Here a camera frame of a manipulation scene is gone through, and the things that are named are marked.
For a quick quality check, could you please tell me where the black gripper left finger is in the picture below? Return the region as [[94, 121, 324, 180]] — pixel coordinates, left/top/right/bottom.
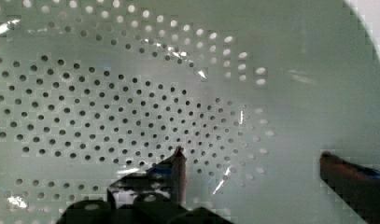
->
[[106, 146, 188, 209]]

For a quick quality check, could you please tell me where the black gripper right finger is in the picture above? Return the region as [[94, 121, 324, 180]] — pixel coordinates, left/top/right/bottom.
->
[[319, 151, 380, 224]]

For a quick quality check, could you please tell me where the green plastic strainer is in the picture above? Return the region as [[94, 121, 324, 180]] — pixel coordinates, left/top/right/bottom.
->
[[0, 0, 380, 224]]

